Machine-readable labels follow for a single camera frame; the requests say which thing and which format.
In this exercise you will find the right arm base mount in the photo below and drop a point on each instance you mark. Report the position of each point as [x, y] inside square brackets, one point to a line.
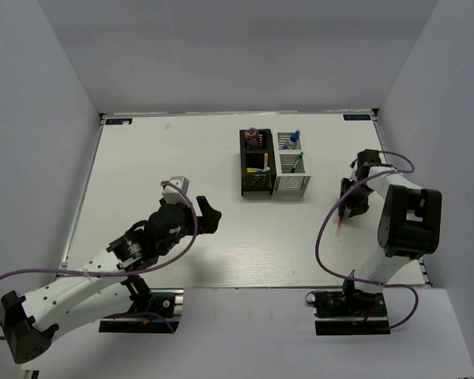
[335, 315]

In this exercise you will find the red pen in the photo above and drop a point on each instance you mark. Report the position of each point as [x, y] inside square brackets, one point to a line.
[339, 223]

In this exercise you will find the black mesh organizer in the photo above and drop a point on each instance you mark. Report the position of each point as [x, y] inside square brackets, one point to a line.
[262, 182]

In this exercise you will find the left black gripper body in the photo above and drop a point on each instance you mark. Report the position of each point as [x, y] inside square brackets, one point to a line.
[187, 228]

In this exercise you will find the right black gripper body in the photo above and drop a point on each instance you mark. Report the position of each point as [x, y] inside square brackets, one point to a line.
[357, 200]

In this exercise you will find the white mesh organizer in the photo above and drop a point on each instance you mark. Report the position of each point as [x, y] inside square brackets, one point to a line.
[289, 184]

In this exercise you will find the pink tube of crayons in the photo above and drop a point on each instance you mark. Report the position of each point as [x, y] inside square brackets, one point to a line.
[252, 138]

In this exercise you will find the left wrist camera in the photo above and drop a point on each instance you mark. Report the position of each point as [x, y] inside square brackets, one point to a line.
[175, 189]

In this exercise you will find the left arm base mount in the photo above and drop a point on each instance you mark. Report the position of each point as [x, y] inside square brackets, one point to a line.
[142, 309]

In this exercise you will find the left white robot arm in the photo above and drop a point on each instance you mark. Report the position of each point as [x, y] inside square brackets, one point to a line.
[110, 285]

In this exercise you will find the blue cap spray bottle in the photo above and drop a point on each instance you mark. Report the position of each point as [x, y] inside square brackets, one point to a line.
[292, 142]

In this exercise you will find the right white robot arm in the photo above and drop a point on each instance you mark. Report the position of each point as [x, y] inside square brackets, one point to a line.
[408, 229]

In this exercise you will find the green gel pen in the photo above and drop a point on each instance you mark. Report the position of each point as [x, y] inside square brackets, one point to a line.
[296, 163]

